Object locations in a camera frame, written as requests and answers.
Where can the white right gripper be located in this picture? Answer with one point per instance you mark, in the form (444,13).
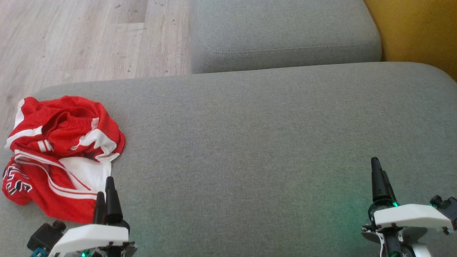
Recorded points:
(410,216)

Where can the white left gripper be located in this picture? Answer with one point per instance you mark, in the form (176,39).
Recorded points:
(91,235)

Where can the red Bulls 23 shorts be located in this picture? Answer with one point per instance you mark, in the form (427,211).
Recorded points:
(71,121)

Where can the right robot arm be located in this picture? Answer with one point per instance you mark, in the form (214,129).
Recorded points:
(392,244)

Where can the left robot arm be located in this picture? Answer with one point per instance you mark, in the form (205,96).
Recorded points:
(114,251)

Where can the red white basketball jersey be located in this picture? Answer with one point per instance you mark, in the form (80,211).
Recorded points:
(46,194)

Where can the large grey sofa seat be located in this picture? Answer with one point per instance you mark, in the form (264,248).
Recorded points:
(250,150)

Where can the yellow sofa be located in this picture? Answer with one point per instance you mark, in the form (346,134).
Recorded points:
(417,32)

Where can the grey sofa cushion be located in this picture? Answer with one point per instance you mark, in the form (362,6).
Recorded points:
(285,32)

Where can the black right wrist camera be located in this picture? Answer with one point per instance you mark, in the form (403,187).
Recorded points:
(448,208)

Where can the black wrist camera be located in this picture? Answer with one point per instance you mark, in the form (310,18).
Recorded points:
(44,237)
(448,208)

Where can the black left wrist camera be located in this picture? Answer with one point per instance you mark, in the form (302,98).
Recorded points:
(44,237)

